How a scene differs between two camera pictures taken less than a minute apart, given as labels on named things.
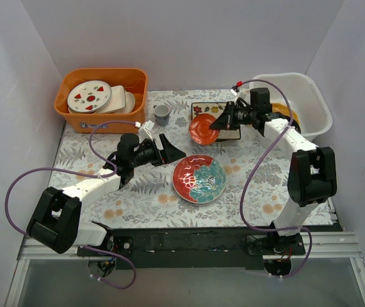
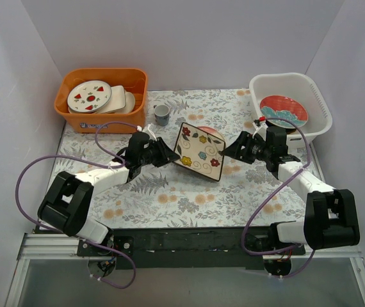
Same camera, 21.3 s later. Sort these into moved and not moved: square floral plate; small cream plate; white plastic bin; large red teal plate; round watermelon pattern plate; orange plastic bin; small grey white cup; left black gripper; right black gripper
Moved: right black gripper; large red teal plate; square floral plate
Not moved: left black gripper; small grey white cup; white plastic bin; orange plastic bin; round watermelon pattern plate; small cream plate
